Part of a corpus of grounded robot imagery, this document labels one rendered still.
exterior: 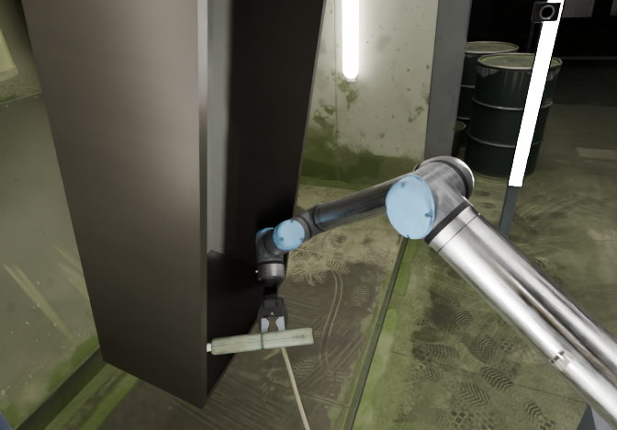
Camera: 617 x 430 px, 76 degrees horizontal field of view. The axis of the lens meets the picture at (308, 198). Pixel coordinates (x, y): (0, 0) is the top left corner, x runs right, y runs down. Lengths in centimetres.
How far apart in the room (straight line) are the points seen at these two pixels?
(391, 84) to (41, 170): 208
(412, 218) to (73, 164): 70
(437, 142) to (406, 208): 215
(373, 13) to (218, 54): 161
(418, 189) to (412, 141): 218
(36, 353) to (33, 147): 91
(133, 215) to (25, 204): 123
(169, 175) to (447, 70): 224
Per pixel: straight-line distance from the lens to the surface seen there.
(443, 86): 281
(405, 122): 290
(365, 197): 109
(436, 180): 81
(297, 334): 127
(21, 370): 196
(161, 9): 69
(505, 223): 223
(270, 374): 188
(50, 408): 201
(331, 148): 311
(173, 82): 71
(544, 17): 188
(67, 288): 205
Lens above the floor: 153
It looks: 29 degrees down
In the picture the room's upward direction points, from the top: 4 degrees counter-clockwise
